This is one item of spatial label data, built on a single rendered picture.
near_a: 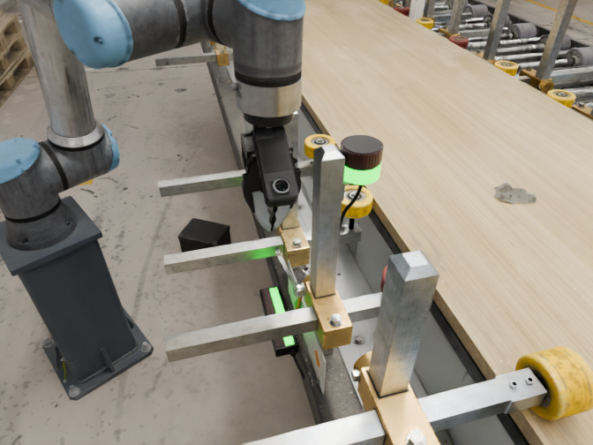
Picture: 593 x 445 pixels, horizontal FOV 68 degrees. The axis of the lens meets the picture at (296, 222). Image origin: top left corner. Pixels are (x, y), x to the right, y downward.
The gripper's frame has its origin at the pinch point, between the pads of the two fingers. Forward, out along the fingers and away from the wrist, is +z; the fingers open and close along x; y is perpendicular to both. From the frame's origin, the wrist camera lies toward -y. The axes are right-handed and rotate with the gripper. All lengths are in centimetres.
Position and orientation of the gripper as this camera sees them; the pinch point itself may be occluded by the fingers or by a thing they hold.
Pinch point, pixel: (272, 227)
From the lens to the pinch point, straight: 73.1
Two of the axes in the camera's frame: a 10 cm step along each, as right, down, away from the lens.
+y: -2.4, -6.1, 7.6
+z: -0.3, 7.8, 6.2
